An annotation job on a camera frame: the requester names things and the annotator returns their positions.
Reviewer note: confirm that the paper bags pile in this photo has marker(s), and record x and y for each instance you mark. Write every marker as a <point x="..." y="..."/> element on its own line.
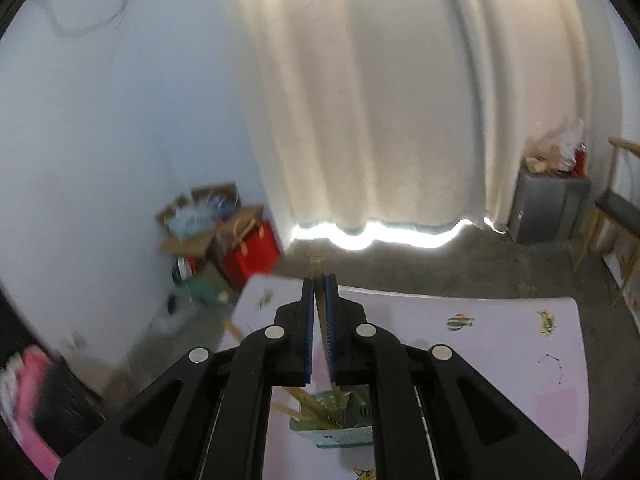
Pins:
<point x="555" y="150"/>

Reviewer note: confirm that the green star-cutout utensil holder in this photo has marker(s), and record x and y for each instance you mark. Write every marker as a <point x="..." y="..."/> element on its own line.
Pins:
<point x="345" y="437"/>

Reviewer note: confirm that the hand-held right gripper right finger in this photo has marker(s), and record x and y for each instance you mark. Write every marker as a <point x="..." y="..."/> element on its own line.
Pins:
<point x="347" y="345"/>

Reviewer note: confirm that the single wooden chopstick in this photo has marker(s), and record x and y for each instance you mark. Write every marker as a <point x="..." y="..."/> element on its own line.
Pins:
<point x="316" y="265"/>

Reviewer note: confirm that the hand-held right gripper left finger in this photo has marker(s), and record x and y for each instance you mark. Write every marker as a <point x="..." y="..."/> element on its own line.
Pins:
<point x="292" y="345"/>

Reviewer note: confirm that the green box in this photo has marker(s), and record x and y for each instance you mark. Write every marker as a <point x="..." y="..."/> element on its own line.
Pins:
<point x="205" y="285"/>

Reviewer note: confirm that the bundle of wooden chopsticks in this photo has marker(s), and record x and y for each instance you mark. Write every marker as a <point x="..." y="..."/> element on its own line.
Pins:
<point x="312" y="407"/>

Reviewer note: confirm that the red gift bag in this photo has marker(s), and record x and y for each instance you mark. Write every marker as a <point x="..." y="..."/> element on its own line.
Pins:
<point x="250" y="260"/>

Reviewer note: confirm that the red bottle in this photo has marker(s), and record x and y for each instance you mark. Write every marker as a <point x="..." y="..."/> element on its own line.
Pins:
<point x="581" y="162"/>

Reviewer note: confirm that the pink printed table cover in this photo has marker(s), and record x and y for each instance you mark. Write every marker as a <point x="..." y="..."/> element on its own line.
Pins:
<point x="475" y="385"/>

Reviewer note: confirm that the grey cabinet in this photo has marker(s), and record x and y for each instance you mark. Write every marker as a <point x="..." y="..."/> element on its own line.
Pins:
<point x="545" y="210"/>

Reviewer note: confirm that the open cardboard boxes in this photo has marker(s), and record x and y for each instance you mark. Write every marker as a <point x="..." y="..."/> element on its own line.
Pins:
<point x="185" y="245"/>

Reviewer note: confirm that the wooden chair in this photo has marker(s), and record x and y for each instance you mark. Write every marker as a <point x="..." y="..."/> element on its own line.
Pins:
<point x="617" y="207"/>

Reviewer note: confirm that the white plastic bag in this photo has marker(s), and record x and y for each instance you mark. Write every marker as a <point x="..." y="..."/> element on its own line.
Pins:
<point x="187" y="220"/>

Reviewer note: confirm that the cream patterned curtain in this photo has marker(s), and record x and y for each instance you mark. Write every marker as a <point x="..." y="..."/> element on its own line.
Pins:
<point x="400" y="110"/>

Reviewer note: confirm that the pink floral blanket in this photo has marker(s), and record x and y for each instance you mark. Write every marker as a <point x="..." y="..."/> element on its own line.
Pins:
<point x="30" y="410"/>

